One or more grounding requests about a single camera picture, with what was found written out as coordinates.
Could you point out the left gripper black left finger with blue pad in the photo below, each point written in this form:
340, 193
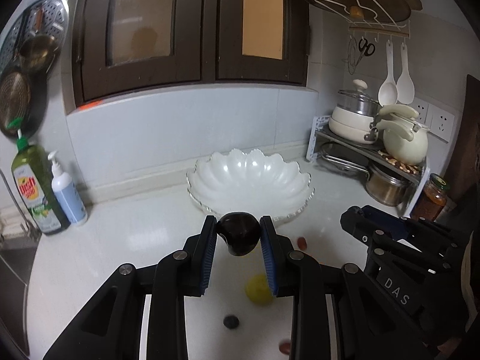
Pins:
109, 325

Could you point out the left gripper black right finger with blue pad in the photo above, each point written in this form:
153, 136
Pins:
336, 311

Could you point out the dark purple plum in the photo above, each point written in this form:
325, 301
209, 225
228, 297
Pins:
285, 347

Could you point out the small red fruit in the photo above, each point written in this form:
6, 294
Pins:
302, 243

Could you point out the yellow-green apple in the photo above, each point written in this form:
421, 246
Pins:
258, 291

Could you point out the small dark grape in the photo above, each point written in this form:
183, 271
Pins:
231, 321

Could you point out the white metal kitchen shelf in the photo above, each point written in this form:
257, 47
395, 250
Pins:
416, 175

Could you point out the glass jar with sauce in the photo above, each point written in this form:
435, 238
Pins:
432, 200

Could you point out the stainless steel pot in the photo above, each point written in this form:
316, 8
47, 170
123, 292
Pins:
385, 186

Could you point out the dark wooden board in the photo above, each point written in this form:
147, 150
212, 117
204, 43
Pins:
463, 169

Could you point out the steel sink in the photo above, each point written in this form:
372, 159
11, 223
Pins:
17, 257

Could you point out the cream teapot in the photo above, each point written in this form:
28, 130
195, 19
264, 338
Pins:
404, 137

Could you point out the steel lid under shelf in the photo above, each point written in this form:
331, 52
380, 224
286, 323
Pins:
343, 158

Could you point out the white blue pump bottle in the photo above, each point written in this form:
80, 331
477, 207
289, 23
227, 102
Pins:
66, 193

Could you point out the cream pot with glass lid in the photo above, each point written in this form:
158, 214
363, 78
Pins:
354, 113

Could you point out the white rice spoon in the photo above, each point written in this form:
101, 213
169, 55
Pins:
405, 85

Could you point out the white slotted spoon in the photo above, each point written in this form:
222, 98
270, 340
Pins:
388, 93

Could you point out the green dish soap bottle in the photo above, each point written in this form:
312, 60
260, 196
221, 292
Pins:
33, 178

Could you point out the white scalloped fruit bowl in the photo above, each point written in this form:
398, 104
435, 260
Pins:
252, 182

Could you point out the black scissors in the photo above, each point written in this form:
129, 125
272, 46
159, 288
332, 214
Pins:
365, 48

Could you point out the round mesh strainer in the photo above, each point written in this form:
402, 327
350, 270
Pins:
15, 101

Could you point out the small brass pot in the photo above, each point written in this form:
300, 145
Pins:
37, 54

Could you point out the white wall socket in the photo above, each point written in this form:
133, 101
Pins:
442, 123
422, 107

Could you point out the wall rack with hooks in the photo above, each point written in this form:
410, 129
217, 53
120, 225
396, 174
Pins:
367, 16

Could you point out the dark wooden window frame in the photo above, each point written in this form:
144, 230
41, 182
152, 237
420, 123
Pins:
125, 46

